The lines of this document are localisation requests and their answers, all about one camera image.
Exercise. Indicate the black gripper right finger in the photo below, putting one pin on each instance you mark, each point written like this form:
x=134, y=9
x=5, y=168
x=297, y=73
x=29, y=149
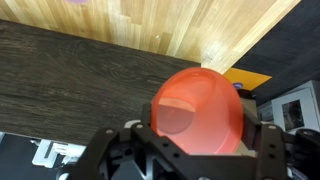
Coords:
x=277, y=152

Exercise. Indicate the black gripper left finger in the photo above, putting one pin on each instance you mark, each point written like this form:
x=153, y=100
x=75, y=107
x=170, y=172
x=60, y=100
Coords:
x=135, y=153

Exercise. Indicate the red plastic cup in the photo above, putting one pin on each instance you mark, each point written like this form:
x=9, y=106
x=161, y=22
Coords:
x=200, y=111

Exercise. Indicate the purple translucent cup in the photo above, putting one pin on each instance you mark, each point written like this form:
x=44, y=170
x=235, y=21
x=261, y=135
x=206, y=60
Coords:
x=77, y=1

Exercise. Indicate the orange floor mat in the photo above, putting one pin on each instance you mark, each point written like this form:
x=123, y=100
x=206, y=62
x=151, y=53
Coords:
x=249, y=80

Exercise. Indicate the dark wooden board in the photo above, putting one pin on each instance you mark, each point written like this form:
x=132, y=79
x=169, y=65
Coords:
x=62, y=87

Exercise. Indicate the wooden table with grey frame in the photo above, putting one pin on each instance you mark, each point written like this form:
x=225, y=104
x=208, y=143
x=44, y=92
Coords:
x=214, y=33

